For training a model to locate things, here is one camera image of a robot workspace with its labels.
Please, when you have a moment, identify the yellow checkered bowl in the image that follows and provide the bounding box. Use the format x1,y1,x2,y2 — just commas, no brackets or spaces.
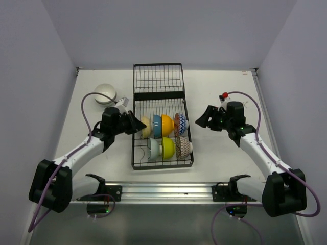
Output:
141,116,153,139

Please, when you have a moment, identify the blue zigzag patterned bowl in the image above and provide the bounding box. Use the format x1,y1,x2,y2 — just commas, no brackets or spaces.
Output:
174,113,189,136

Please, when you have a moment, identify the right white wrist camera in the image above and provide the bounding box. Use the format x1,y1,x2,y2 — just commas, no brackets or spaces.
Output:
219,92,231,110

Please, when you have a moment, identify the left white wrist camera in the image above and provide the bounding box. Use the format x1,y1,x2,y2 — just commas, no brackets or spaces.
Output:
114,97,129,114

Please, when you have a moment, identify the blue ceramic bowl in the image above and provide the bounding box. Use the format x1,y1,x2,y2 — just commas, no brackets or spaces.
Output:
153,115,162,138

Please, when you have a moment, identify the brown scale patterned bowl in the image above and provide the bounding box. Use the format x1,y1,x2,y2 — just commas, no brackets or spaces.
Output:
175,135,193,160

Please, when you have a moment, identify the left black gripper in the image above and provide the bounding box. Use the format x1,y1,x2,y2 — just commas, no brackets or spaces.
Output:
112,110,146,135

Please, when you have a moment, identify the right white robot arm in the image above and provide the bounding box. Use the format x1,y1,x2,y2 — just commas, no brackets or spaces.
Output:
195,102,307,217

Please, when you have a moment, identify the mint green floral bowl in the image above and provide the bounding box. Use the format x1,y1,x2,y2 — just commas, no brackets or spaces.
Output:
95,97,116,107

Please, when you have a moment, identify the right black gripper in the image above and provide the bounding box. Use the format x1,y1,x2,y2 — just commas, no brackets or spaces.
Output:
195,104,232,131

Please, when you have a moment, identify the black wire dish rack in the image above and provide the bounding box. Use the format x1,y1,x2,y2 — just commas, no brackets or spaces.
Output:
131,63,194,170

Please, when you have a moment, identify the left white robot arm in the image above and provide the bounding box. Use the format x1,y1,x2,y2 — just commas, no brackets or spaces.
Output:
29,107,146,213

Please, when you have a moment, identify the pale grey-green bowl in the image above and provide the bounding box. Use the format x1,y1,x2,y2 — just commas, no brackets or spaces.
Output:
147,138,162,161

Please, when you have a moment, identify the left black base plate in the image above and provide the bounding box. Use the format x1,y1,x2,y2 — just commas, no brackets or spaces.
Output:
105,185,122,202

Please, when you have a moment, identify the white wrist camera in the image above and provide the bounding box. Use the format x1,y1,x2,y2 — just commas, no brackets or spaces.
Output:
219,92,231,110
114,97,129,114

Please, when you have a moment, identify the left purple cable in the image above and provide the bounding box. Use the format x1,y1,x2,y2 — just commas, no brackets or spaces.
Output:
27,92,121,233

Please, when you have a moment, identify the orange ceramic bowl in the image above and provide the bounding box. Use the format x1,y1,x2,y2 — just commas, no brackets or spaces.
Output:
161,114,174,137

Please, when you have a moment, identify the white ceramic bowl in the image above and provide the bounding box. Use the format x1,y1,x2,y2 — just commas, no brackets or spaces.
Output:
94,84,117,101

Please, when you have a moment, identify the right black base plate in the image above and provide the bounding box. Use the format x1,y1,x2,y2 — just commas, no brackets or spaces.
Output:
211,182,239,202

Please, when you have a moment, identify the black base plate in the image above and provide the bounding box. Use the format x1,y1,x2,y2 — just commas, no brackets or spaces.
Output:
211,182,239,202
105,185,122,202

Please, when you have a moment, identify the aluminium mounting rail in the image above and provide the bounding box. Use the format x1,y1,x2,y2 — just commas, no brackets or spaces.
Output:
72,178,256,204

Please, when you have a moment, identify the lime yellow bowl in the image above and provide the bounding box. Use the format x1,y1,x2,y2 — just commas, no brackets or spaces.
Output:
161,137,175,160

